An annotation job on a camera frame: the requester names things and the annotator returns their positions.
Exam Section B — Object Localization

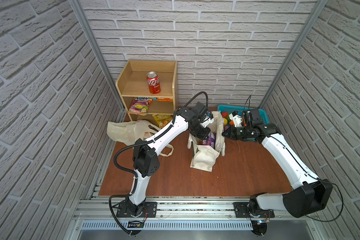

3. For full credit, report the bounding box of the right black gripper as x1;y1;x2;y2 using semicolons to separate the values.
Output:
222;125;253;142

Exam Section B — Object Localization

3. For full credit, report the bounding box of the purple candy bag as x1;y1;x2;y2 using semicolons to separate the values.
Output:
206;132;216;149

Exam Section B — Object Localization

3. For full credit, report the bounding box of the canvas tote bag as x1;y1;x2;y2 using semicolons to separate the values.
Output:
188;111;226;172

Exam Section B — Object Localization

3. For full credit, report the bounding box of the thin cream plastic bag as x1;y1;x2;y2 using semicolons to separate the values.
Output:
107;120;161;146

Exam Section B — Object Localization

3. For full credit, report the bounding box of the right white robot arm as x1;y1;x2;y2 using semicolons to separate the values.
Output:
222;109;333;218

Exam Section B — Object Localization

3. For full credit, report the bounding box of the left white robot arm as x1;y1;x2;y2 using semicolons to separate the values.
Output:
126;102;214;217

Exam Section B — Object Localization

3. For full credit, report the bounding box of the teal plastic basket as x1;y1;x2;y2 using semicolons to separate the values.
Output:
217;105;270;124

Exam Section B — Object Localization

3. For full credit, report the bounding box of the yellow chip bag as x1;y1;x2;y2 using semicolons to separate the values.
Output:
153;114;173;129

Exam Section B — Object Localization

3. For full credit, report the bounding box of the pink green candy bag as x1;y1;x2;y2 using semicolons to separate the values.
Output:
128;97;153;116

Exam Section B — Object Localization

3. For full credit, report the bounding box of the wooden shelf unit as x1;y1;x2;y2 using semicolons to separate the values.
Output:
116;60;178;126

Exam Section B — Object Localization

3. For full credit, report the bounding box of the red cola can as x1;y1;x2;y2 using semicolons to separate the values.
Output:
147;72;161;94

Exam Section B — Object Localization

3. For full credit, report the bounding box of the left black cable conduit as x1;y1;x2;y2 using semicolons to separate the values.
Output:
108;91;209;236

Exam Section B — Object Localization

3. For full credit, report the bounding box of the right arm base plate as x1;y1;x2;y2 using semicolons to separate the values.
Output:
233;201;275;219

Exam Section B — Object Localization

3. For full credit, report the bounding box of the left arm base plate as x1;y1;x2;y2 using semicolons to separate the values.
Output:
116;201;158;218

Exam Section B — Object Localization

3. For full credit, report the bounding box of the aluminium rail frame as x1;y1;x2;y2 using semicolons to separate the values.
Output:
64;196;328;240

